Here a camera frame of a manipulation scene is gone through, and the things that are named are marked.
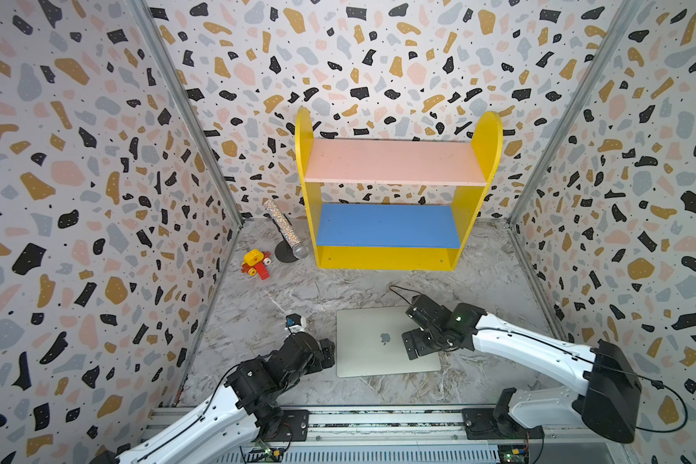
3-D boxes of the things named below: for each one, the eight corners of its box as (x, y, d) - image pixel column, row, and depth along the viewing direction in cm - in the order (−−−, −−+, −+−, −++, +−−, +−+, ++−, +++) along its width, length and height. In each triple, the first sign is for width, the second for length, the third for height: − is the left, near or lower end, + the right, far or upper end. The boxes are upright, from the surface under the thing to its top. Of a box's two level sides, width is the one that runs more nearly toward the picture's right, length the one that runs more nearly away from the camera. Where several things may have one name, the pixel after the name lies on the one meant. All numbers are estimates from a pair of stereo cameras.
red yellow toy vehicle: (243, 279, 105) (237, 269, 100) (251, 256, 112) (246, 246, 107) (268, 279, 105) (263, 269, 101) (274, 257, 112) (270, 246, 107)
